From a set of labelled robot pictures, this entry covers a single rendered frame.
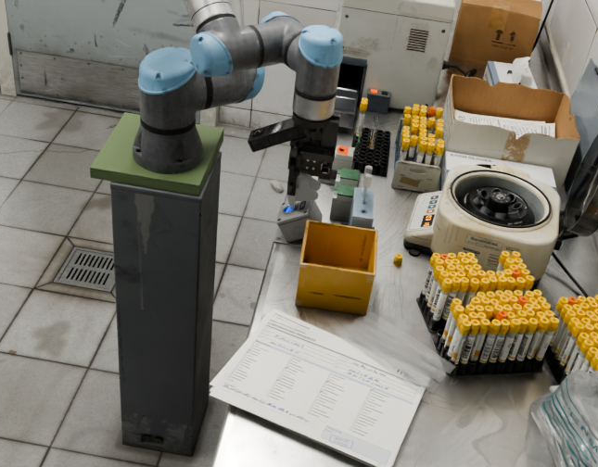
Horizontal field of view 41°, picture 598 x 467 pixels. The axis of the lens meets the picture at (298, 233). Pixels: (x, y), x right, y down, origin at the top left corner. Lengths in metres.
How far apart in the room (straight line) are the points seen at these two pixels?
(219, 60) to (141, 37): 2.23
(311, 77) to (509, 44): 1.16
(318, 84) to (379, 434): 0.59
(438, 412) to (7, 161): 2.51
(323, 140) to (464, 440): 0.57
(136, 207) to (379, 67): 0.73
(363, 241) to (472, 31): 1.09
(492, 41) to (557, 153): 0.66
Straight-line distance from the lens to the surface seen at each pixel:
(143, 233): 1.78
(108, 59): 3.69
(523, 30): 2.43
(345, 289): 1.39
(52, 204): 3.19
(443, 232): 1.54
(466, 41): 2.44
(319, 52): 1.35
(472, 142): 1.82
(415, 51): 2.04
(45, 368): 2.54
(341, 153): 1.73
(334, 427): 1.23
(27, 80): 3.89
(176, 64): 1.63
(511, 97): 2.05
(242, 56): 1.39
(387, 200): 1.74
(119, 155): 1.76
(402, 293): 1.50
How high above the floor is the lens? 1.83
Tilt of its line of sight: 37 degrees down
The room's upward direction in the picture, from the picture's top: 7 degrees clockwise
